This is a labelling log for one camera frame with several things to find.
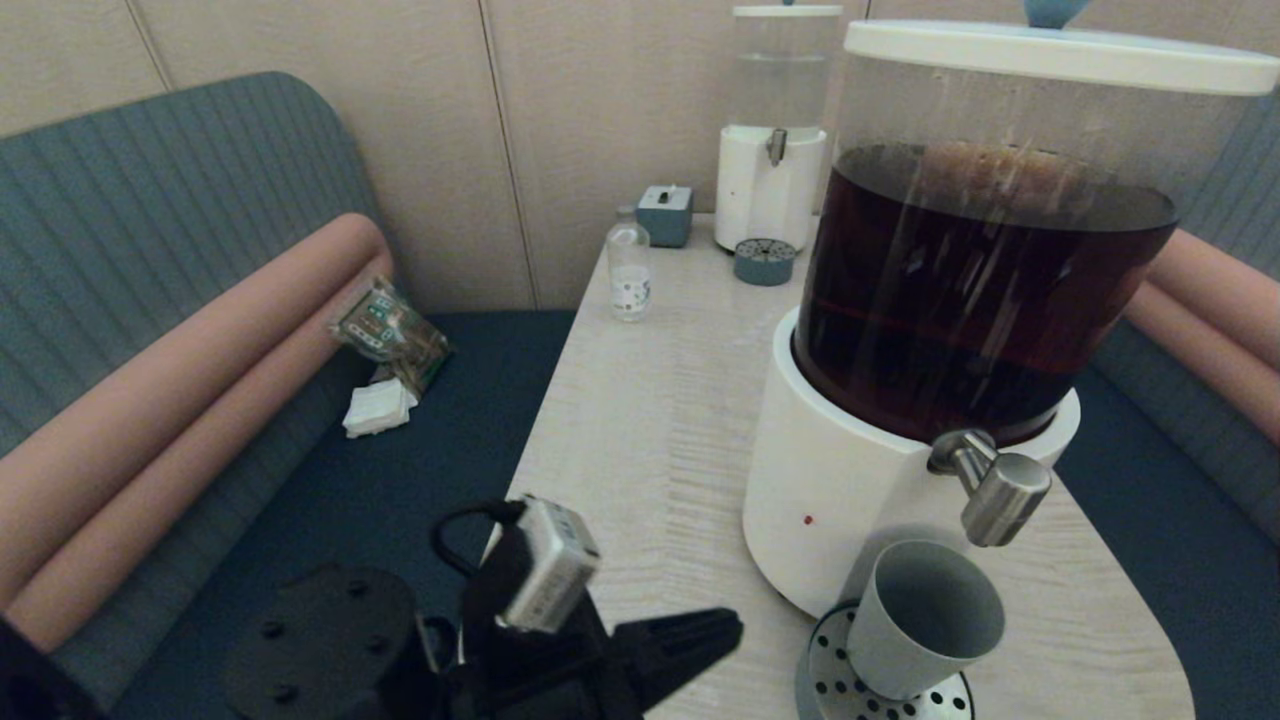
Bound wide white lid blue knob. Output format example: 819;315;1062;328
845;0;1280;97

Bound pink cylindrical bolster cushion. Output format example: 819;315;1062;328
1145;230;1280;373
0;255;397;656
0;212;389;613
1120;282;1280;447

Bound large dispenser with dark tea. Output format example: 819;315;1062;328
742;45;1241;616

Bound small grey box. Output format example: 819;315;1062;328
637;185;694;249

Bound small white water dispenser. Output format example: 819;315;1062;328
715;16;843;255

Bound small white dispenser lid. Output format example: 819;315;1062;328
733;0;843;20

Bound teal upholstered bench sofa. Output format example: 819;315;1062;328
0;70;579;720
1050;90;1280;720

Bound green snack package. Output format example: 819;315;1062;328
331;277;453;396

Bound clear plastic bottle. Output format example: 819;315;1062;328
608;206;653;323

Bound grey plastic cup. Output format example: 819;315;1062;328
845;540;1005;701

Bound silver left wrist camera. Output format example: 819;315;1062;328
500;495;601;634

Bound small grey drip tray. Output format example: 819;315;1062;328
734;239;797;288

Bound white folded napkins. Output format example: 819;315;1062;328
343;378;420;440

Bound large perforated metal drip tray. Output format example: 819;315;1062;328
795;600;974;720

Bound black camera cable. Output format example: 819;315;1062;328
430;500;526;579

